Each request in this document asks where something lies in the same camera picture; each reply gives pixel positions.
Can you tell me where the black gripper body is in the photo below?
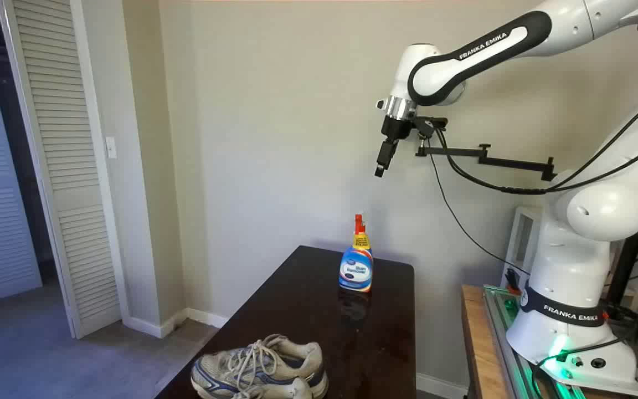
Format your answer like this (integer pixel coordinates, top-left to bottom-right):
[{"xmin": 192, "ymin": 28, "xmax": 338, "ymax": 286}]
[{"xmin": 378, "ymin": 114, "xmax": 414, "ymax": 146}]

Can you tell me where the blue spray bottle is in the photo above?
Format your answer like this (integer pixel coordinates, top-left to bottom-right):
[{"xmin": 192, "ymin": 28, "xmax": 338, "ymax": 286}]
[{"xmin": 336, "ymin": 213, "xmax": 376, "ymax": 296}]

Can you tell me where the white boxy appliance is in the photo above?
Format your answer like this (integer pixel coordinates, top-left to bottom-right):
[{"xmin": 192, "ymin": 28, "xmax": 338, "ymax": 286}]
[{"xmin": 500, "ymin": 206, "xmax": 554, "ymax": 286}]

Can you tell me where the white grey running sneaker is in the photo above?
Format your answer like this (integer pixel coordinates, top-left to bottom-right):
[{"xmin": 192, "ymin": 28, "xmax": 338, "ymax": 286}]
[
  {"xmin": 256, "ymin": 332, "xmax": 330, "ymax": 399},
  {"xmin": 189, "ymin": 343, "xmax": 315, "ymax": 399}
]

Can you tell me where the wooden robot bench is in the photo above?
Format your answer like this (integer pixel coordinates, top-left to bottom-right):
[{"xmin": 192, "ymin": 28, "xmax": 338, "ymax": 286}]
[{"xmin": 458, "ymin": 283, "xmax": 517, "ymax": 399}]

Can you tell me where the black tripod pole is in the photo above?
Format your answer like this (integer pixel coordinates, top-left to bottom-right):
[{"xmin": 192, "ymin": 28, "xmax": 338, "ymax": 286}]
[{"xmin": 604, "ymin": 193, "xmax": 638, "ymax": 313}]

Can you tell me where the white louvered closet door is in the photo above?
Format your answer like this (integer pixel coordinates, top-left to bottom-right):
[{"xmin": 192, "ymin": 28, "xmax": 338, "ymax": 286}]
[{"xmin": 0, "ymin": 0, "xmax": 125, "ymax": 342}]

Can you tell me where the black mounted stereo camera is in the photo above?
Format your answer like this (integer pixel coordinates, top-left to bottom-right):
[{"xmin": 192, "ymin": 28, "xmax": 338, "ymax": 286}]
[{"xmin": 408, "ymin": 116, "xmax": 450, "ymax": 139}]

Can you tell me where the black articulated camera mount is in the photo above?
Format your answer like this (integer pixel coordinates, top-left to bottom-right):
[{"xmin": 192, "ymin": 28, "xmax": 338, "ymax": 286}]
[{"xmin": 414, "ymin": 135, "xmax": 558, "ymax": 183}]

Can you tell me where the thin black camera cable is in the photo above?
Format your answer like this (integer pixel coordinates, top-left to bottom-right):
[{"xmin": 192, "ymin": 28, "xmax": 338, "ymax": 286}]
[{"xmin": 428, "ymin": 142, "xmax": 517, "ymax": 270}]

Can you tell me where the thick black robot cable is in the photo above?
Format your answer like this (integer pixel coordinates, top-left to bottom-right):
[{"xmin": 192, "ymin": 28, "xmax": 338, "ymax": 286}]
[{"xmin": 431, "ymin": 86, "xmax": 638, "ymax": 198}]

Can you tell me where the aluminium rail with green light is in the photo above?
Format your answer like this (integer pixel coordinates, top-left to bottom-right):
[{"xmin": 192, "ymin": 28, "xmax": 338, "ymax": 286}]
[{"xmin": 483, "ymin": 283, "xmax": 594, "ymax": 399}]

